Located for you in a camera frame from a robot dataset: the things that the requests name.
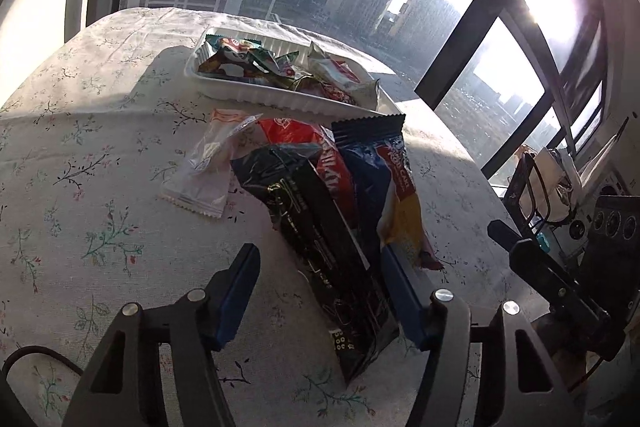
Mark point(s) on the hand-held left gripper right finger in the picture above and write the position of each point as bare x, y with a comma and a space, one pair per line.
406, 302

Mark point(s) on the white plastic tray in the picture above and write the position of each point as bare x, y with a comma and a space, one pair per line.
260, 94

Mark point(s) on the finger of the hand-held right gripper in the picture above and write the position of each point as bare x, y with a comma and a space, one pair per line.
545, 279

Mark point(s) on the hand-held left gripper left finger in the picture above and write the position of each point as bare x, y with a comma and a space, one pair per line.
235, 302

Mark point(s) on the clear plastic snack packet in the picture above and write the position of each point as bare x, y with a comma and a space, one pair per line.
205, 177

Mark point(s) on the black window frame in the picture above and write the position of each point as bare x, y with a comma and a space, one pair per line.
465, 57

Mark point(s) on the white snack packet red label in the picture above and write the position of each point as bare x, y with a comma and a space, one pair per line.
340, 74

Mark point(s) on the blue and orange snack packet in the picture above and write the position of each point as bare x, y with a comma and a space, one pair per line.
395, 187

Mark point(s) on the cartoon print snack packet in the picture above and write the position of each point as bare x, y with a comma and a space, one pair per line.
225, 57

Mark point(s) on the long black snack packet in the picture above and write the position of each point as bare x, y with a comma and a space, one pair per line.
330, 267

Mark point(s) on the green snack packet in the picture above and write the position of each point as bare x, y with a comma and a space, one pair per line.
272, 62

